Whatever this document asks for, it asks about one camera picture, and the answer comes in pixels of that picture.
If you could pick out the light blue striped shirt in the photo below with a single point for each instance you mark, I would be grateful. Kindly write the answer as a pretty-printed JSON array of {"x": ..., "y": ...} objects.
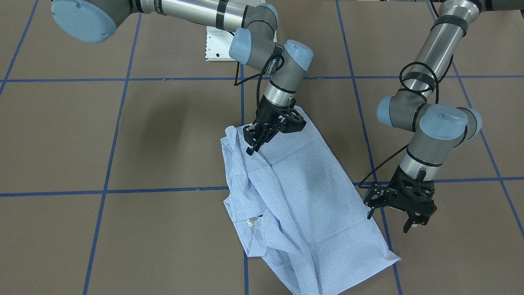
[{"x": 293, "y": 205}]

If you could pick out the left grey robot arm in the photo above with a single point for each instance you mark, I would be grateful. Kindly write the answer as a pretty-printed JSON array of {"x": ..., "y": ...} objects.
[{"x": 437, "y": 128}]

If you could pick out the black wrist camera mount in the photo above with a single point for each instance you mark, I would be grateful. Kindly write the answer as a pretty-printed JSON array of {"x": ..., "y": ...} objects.
[
  {"x": 292, "y": 121},
  {"x": 378, "y": 196}
]

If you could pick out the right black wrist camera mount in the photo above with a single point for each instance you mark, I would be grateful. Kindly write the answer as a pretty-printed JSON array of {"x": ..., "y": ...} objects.
[{"x": 292, "y": 121}]

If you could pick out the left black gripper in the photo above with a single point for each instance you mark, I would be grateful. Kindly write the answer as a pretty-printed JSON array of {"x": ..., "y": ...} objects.
[{"x": 380, "y": 197}]

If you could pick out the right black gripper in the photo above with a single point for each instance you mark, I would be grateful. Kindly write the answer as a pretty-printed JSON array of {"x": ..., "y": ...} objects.
[{"x": 267, "y": 116}]

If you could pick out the white mounting plate with bolts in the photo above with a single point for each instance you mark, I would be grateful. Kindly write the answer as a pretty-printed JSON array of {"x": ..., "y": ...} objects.
[{"x": 218, "y": 44}]

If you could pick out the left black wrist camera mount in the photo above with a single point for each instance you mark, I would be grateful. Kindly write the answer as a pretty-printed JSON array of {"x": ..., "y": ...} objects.
[{"x": 378, "y": 196}]

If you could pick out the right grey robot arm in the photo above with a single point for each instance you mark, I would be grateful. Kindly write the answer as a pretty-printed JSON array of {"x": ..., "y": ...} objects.
[{"x": 251, "y": 30}]

